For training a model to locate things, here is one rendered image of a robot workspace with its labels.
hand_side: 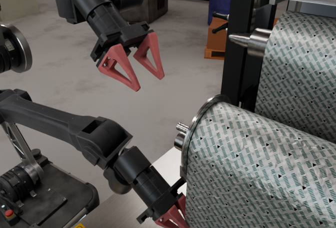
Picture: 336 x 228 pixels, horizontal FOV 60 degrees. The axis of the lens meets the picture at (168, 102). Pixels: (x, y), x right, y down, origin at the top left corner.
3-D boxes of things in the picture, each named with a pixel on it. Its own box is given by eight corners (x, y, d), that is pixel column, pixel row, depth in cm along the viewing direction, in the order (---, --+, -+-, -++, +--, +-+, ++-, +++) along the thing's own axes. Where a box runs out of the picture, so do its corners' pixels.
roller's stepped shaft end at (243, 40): (232, 41, 69) (234, 28, 67) (256, 47, 66) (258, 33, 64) (225, 45, 67) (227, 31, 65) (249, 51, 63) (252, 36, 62)
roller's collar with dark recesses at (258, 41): (258, 52, 67) (262, 24, 64) (283, 58, 64) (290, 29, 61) (245, 60, 63) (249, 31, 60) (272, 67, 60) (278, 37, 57)
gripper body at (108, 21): (94, 65, 50) (71, 31, 51) (137, 49, 57) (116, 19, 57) (107, 42, 45) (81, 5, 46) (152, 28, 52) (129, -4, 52)
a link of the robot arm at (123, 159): (113, 153, 54) (136, 137, 57) (106, 167, 59) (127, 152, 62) (137, 182, 52) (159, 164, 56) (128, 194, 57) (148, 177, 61)
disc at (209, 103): (228, 140, 58) (231, 78, 49) (230, 141, 57) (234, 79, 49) (183, 192, 49) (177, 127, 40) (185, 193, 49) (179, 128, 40)
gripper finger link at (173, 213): (178, 254, 54) (146, 213, 56) (200, 228, 59) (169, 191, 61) (195, 246, 49) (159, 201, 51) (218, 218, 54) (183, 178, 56)
